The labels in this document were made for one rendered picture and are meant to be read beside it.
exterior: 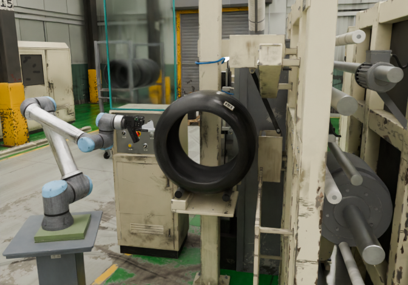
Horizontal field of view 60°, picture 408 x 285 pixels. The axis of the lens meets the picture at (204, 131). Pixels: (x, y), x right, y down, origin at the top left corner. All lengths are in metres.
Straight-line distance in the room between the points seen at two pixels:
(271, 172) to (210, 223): 0.59
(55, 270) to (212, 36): 1.76
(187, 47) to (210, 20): 9.68
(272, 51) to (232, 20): 9.96
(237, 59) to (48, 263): 1.71
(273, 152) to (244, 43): 0.86
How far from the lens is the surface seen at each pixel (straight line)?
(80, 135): 2.17
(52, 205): 2.39
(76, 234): 2.35
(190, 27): 11.92
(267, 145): 2.23
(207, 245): 2.62
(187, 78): 11.96
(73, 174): 2.48
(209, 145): 2.33
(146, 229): 3.11
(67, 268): 2.52
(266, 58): 1.51
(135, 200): 3.03
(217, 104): 1.89
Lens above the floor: 1.70
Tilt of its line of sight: 12 degrees down
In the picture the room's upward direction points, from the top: straight up
